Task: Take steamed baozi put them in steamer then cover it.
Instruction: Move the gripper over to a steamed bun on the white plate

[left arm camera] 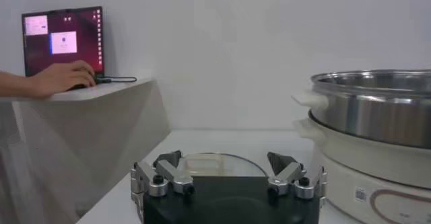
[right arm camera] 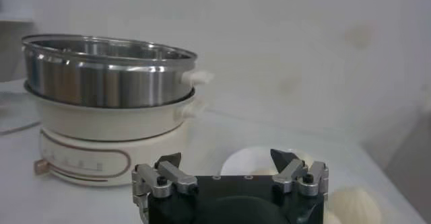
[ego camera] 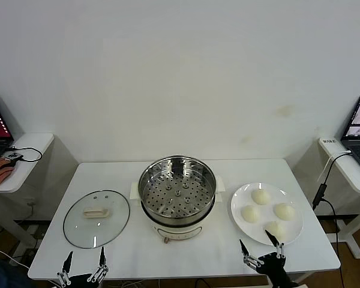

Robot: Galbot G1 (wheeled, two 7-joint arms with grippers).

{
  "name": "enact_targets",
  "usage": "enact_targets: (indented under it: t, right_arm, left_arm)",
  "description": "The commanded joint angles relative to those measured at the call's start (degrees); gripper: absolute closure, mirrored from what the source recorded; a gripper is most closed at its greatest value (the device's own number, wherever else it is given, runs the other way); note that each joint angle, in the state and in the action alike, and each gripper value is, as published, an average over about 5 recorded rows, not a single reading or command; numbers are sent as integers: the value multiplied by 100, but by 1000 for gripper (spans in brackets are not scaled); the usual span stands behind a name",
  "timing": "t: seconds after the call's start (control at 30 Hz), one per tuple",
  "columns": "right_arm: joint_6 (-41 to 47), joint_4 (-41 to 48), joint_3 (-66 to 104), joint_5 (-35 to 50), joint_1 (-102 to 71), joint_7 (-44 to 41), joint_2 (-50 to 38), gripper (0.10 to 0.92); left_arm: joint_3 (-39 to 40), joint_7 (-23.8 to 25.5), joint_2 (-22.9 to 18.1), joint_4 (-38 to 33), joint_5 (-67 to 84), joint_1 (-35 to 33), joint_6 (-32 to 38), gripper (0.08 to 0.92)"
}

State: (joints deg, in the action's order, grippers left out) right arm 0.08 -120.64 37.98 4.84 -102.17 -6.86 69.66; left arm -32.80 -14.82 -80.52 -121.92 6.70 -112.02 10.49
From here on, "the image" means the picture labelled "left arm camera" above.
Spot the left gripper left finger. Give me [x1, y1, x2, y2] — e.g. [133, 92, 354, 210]
[130, 149, 195, 198]

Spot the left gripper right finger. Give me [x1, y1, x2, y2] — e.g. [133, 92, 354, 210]
[267, 151, 328, 200]

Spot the round glass pot lid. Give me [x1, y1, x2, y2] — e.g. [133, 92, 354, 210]
[176, 152, 269, 178]

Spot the black computer mouse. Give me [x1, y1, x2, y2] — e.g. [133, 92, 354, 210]
[67, 77, 98, 91]

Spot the bare person forearm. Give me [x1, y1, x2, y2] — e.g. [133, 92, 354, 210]
[0, 70, 38, 98]

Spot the stainless steel steamer basket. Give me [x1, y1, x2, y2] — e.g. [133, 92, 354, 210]
[292, 69, 431, 149]

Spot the bare person hand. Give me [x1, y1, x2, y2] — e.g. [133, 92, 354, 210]
[28, 59, 97, 99]

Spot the cream electric cooker pot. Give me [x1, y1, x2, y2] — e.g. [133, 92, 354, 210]
[293, 110, 431, 224]

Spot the white side table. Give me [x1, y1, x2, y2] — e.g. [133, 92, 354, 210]
[0, 79, 172, 224]

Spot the laptop with red screen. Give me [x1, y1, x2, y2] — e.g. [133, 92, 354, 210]
[22, 5, 105, 78]

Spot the black laptop cable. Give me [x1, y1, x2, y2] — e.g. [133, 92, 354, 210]
[95, 75, 138, 85]

